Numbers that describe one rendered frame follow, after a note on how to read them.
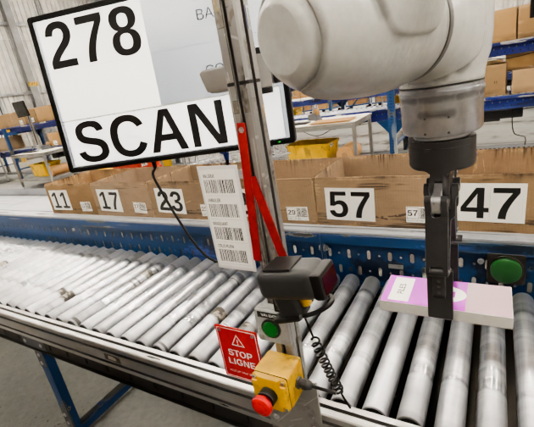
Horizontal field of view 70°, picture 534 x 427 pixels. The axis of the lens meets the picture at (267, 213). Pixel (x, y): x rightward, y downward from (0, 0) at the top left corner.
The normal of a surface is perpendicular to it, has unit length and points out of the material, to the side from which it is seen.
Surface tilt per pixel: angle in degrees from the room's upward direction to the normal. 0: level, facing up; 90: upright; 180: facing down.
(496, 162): 90
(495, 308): 0
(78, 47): 86
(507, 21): 90
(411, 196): 90
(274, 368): 0
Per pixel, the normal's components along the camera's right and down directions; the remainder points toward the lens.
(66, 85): -0.17, 0.28
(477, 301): -0.16, -0.93
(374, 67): 0.48, 0.74
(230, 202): -0.48, 0.36
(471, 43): 0.53, 0.44
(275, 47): -0.76, 0.44
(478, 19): 0.57, 0.20
